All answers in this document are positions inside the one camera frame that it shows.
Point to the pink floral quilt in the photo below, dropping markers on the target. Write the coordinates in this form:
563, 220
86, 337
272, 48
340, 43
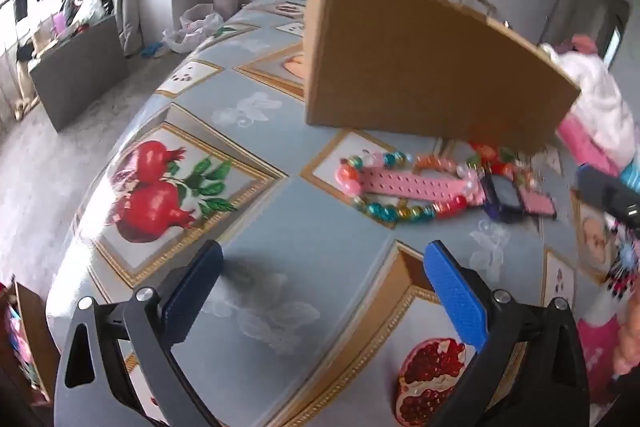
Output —
609, 329

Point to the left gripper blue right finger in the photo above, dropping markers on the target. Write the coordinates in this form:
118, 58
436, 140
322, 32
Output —
489, 321

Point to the pink strap kids watch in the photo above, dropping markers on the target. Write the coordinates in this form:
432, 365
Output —
501, 198

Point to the brown cardboard box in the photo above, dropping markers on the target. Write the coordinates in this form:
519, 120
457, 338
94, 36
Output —
429, 67

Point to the white plastic bag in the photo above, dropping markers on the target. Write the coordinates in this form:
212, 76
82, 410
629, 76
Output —
196, 25

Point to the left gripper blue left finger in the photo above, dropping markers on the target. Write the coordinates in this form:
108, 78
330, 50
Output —
156, 319

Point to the white fluffy blanket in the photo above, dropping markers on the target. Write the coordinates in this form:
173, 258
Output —
599, 128

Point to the fruit pattern tablecloth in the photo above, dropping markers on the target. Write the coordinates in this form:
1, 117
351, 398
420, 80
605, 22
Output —
323, 315

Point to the grey low cabinet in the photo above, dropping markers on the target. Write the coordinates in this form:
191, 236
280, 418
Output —
78, 71

